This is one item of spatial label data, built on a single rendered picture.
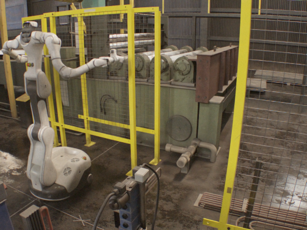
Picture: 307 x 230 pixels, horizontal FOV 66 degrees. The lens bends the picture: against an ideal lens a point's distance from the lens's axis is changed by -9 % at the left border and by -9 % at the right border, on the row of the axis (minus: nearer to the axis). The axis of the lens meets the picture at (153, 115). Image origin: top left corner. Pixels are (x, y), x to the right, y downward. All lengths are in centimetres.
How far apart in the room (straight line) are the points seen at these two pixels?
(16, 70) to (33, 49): 312
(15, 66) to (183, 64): 343
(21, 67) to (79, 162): 306
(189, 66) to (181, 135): 90
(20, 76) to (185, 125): 338
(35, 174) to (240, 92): 196
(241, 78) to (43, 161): 185
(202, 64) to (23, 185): 247
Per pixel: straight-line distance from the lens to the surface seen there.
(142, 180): 80
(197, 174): 308
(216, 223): 177
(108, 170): 316
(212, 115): 327
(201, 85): 310
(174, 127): 344
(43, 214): 117
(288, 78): 913
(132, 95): 266
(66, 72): 211
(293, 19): 578
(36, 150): 259
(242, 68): 134
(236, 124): 141
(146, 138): 374
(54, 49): 217
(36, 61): 234
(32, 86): 239
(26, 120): 481
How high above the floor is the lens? 160
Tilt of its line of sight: 19 degrees down
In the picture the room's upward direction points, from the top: straight up
